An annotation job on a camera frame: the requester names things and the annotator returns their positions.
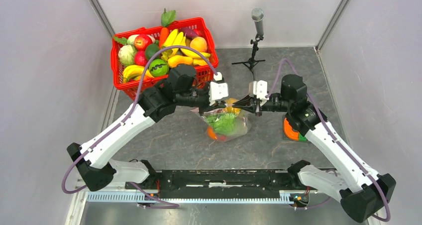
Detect grey microphone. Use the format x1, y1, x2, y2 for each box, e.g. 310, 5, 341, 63
251, 7, 264, 37

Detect toy napa cabbage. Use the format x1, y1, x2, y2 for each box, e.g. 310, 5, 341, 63
205, 112, 247, 136

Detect green white toy cabbage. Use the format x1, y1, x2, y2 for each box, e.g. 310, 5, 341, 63
118, 45, 137, 66

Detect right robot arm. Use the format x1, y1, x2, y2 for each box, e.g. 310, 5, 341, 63
233, 74, 396, 223

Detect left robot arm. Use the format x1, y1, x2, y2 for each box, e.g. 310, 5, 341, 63
67, 65, 228, 192

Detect yellow toy mango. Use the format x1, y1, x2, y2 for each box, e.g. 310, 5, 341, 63
167, 55, 193, 68

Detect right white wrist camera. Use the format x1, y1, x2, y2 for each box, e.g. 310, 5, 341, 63
248, 80, 268, 106

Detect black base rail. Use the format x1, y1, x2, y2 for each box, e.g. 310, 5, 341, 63
139, 169, 309, 199

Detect orange plastic tape dispenser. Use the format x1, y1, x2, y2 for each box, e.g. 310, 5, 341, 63
282, 116, 309, 143

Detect yellow toy bell pepper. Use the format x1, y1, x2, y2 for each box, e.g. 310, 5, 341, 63
222, 98, 241, 115

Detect toy peach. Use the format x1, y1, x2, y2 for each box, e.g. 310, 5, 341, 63
190, 36, 208, 52

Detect black tripod stand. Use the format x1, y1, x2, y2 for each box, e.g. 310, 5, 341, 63
232, 34, 265, 81

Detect red plastic basket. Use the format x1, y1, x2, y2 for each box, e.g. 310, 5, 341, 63
110, 17, 218, 99

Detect clear zip top bag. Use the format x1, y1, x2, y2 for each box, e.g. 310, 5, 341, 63
200, 98, 251, 142

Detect pink red toy apple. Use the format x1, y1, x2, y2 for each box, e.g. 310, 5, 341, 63
134, 51, 148, 67

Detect small round toy watermelon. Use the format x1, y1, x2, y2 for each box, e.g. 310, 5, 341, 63
148, 59, 169, 77

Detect toy orange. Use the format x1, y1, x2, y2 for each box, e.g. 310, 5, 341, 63
207, 126, 218, 140

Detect yellow toy banana bunch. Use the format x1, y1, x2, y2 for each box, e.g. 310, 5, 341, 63
161, 29, 184, 62

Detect dark green toy avocado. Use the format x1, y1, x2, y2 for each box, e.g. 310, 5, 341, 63
144, 43, 160, 60

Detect purple toy sweet potato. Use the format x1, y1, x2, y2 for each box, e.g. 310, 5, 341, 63
179, 27, 199, 39

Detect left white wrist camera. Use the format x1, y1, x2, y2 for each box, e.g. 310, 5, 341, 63
209, 72, 229, 106

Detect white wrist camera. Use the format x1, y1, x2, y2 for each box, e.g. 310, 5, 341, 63
248, 80, 268, 106
209, 72, 229, 106

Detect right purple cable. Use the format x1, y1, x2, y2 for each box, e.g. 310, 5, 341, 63
265, 58, 391, 223

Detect toy carrot with leaves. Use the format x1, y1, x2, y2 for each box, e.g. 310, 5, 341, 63
159, 9, 176, 48

